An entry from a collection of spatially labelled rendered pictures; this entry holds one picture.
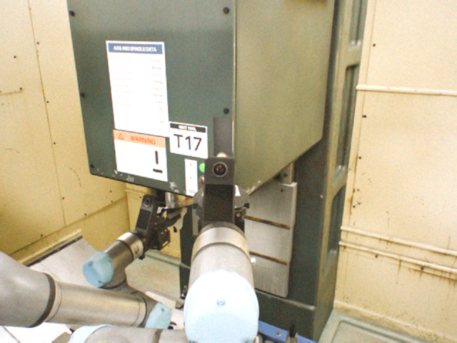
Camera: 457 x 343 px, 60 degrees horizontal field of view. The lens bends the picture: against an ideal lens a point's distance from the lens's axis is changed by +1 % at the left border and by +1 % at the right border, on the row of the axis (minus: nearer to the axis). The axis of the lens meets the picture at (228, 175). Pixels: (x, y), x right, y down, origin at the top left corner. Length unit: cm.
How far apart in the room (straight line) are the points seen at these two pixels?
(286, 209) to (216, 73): 85
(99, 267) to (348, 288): 139
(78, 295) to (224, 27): 58
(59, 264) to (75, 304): 145
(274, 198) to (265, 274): 36
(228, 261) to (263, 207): 114
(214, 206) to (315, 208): 102
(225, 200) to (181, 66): 38
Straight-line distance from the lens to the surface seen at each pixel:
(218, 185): 56
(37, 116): 211
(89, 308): 86
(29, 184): 214
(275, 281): 174
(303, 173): 152
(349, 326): 218
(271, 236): 163
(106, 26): 98
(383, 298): 210
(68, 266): 228
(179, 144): 89
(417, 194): 184
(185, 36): 84
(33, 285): 77
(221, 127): 82
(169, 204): 115
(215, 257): 46
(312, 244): 163
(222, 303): 40
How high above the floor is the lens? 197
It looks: 20 degrees down
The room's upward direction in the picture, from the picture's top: straight up
